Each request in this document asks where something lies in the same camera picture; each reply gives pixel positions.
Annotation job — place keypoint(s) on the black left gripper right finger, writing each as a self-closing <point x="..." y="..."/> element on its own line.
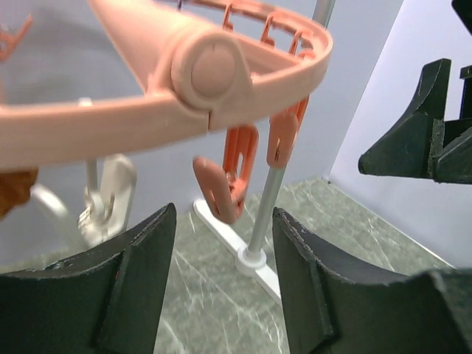
<point x="334" y="302"/>

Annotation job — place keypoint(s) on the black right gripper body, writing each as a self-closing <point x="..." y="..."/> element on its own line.
<point x="449" y="154"/>

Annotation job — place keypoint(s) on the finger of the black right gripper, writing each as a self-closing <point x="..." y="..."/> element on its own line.
<point x="405" y="149"/>

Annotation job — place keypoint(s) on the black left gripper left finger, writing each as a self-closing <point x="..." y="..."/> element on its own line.
<point x="105" y="300"/>

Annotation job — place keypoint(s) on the pink round clip hanger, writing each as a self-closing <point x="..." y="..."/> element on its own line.
<point x="196" y="77"/>

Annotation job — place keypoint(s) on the orange brown hanging underwear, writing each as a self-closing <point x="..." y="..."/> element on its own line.
<point x="15" y="189"/>

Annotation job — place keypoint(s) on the white metal clothes rack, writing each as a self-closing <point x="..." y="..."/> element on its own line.
<point x="225" y="186"/>

